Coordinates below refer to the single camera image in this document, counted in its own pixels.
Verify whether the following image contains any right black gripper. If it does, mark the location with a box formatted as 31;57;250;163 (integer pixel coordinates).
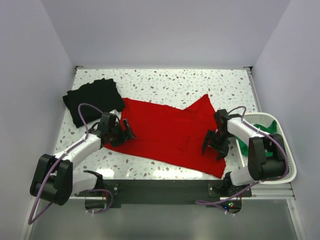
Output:
201;129;232;161

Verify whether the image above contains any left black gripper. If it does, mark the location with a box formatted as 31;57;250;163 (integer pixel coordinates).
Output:
108;119;136;148

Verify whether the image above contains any red t shirt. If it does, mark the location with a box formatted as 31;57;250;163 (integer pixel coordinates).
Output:
105;94;226;178

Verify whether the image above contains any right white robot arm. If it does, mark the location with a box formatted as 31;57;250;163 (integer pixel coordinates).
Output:
202;109;289;197

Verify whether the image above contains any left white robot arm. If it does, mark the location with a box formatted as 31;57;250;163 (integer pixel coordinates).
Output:
29;112;136;206

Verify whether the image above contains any folded black t shirt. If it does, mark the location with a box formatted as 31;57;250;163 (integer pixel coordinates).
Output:
62;78;125;128

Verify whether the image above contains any white plastic laundry basket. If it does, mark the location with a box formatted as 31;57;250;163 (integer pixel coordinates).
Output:
227;112;297;185

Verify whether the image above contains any green t shirt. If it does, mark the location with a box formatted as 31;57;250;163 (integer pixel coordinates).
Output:
236;120;279;157

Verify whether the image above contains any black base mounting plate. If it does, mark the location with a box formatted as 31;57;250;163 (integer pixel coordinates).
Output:
74;178;252;210

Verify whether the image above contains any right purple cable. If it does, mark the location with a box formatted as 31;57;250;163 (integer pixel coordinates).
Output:
196;106;288;208

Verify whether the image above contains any purple cable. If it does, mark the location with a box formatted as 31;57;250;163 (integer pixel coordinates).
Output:
27;103;115;225
196;106;288;208

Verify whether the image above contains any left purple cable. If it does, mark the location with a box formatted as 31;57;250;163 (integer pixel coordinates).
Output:
27;103;115;225

